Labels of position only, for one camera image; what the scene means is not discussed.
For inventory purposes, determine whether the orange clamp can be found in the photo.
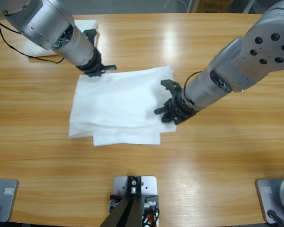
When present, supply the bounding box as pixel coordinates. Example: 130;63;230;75
142;211;160;227

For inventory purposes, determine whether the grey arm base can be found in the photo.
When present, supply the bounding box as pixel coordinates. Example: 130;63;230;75
0;178;18;223
255;175;284;224

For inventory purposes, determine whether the silver bracket fitting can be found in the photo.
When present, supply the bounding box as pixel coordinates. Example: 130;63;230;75
143;200;157;211
108;198;120;211

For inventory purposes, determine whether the white mount plate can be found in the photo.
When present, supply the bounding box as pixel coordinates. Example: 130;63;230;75
112;175;159;197

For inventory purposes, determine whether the brown cardboard box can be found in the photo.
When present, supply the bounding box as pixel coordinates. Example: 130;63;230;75
196;0;231;13

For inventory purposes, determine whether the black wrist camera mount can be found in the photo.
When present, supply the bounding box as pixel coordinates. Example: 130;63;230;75
82;29;98;48
160;79;183;97

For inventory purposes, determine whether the dark camera post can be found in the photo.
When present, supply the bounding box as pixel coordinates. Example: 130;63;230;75
100;175;142;227

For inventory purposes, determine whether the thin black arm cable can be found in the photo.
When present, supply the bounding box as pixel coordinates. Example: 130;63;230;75
183;70;202;95
0;11;64;64

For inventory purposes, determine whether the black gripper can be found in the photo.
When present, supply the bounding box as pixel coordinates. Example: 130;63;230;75
154;93;197;125
75;48;118;78

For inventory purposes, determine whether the grey metal frame leg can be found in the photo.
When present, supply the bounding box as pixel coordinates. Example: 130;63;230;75
242;0;256;14

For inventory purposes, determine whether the white T-shirt with small print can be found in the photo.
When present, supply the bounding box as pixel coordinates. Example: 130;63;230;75
68;65;178;147

